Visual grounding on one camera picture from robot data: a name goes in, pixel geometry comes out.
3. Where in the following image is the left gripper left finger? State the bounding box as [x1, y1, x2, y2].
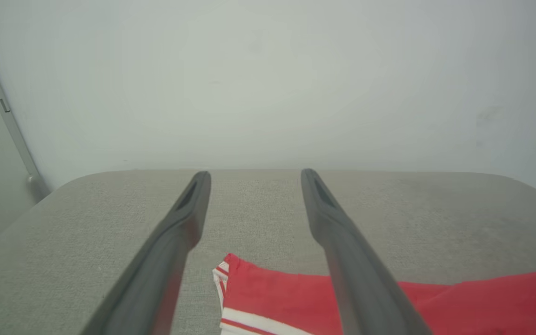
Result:
[80, 171, 212, 335]

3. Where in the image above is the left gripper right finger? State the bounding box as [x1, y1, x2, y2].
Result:
[301, 168, 431, 335]

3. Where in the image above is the red Bulls basketball jersey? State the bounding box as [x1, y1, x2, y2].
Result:
[212, 254, 536, 335]

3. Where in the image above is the grey wall corner pole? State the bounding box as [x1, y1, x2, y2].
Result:
[0, 14, 51, 201]

